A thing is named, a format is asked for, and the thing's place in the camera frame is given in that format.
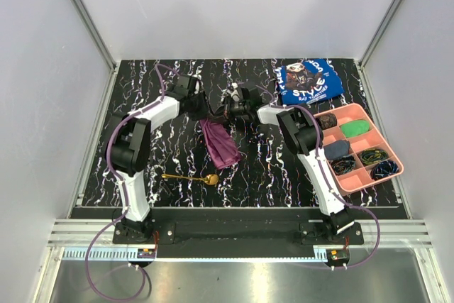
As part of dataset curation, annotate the blue black cable bundle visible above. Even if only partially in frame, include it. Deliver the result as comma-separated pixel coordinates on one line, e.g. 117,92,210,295
370,160,399,180

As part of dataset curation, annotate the right aluminium frame post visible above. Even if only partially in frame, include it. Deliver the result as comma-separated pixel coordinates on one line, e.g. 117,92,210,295
358,0,404,67

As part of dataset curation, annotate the dark brown object in tray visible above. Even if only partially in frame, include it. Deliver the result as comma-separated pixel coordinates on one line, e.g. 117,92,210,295
316,113,338,131

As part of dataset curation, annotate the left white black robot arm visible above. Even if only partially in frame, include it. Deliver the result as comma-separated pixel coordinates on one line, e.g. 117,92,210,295
105,75,209,243

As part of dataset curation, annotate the magenta cloth napkin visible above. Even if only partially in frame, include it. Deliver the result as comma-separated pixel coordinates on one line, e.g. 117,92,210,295
199,119,241,170

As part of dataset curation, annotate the pink compartment tray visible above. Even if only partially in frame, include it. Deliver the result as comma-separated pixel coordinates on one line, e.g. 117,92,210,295
315,104,404,195

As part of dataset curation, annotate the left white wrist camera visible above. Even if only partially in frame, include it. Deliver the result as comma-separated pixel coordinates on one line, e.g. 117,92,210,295
192,77,201,94

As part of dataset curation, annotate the gold spoon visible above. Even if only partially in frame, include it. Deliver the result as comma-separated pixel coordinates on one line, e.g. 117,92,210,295
161,174,219,186

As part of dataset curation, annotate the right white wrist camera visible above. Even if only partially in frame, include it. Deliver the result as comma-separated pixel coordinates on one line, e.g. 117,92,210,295
227,82,243,102

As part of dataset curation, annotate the aluminium frame post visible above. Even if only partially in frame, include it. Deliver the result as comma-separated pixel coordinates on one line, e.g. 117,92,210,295
358,0,404,67
49,0,120,70

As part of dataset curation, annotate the blue printed cloth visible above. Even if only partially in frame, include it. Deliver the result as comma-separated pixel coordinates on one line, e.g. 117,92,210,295
275,58,344,105

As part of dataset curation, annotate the front aluminium rail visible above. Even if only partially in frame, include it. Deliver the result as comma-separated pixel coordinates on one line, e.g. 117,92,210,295
50,219,432,248

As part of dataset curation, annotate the yellow black cable bundle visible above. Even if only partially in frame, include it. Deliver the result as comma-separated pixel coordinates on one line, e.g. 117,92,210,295
357,148,389,166

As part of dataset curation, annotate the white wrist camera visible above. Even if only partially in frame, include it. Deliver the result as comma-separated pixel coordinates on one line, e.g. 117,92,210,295
227,82,243,102
192,77,201,94

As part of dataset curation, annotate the grey cloth in tray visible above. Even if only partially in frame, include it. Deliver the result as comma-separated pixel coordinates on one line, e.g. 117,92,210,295
323,140,350,160

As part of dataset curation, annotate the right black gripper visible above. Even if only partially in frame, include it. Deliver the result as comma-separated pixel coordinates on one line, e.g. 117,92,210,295
207,95,250,125

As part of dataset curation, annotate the left aluminium frame post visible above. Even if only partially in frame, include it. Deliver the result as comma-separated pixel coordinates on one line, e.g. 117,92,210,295
49,0,120,70

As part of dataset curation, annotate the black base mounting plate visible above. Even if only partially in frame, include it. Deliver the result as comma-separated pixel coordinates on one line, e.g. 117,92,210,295
113,208,365,260

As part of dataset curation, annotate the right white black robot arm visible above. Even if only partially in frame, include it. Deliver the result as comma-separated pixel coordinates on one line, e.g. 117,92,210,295
215,82,354,244

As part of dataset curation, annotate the green object in tray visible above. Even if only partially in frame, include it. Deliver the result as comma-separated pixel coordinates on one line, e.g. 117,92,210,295
340,120,370,138

